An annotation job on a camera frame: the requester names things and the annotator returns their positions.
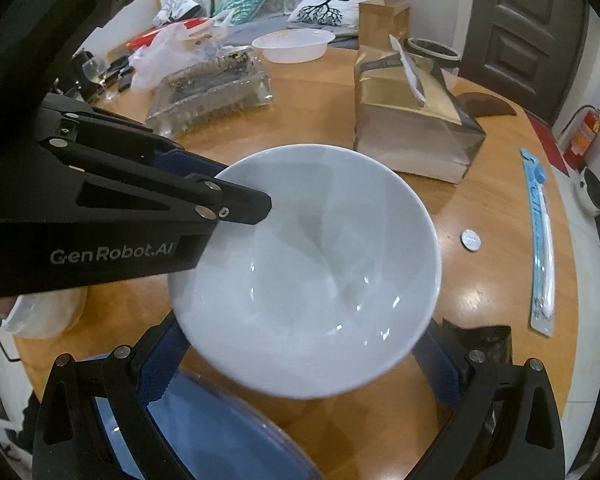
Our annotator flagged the golden tissue box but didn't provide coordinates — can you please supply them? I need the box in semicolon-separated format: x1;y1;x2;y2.
352;35;486;183

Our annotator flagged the cream bowl with black mark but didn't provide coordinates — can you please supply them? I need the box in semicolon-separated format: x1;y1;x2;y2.
0;287;88;338

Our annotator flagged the grey trash bin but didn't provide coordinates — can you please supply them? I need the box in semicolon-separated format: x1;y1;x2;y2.
407;37;463;73

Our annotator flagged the white disposable bowl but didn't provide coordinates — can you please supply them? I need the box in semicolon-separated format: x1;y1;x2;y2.
251;29;336;64

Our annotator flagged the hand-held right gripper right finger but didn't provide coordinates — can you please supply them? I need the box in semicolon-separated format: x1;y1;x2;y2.
413;327;567;480

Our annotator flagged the red doormat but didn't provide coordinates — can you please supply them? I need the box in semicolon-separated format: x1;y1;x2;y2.
525;110;571;176

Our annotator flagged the clear plastic bag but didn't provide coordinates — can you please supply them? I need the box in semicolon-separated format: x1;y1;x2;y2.
129;10;236;91

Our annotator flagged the wine glass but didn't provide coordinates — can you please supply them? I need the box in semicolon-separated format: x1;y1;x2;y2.
77;50;108;96

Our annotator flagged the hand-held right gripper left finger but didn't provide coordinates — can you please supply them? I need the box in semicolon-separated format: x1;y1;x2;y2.
31;320;193;480

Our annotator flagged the dark brown door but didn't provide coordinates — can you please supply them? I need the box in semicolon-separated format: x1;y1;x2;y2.
457;0;588;126

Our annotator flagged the dark foil packet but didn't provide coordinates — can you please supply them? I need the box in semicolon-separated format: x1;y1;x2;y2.
440;317;511;441

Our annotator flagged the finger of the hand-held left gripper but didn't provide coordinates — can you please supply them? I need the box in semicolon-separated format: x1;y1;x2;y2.
37;137;273;228
40;92;228;183

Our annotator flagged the white pillow with black tree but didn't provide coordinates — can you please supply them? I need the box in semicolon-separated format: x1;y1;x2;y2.
286;0;383;28

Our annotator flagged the grey tree print pillow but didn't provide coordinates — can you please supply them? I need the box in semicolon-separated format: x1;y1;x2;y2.
152;0;203;28

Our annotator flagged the glass ashtray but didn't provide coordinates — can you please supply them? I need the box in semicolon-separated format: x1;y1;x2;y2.
145;50;273;136

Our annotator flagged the blue plate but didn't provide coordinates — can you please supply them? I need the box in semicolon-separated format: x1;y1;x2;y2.
95;360;326;480

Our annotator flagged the packaged blue toothbrush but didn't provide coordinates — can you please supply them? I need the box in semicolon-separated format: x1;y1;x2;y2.
520;147;556;333

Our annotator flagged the white ceramic bowl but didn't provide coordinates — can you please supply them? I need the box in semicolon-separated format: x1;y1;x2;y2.
167;144;442;400

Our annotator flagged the dark wooden comb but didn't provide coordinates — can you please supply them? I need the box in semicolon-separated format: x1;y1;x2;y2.
452;92;517;118

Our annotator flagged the red fire extinguisher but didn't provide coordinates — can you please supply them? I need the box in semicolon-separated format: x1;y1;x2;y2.
562;105;600;171

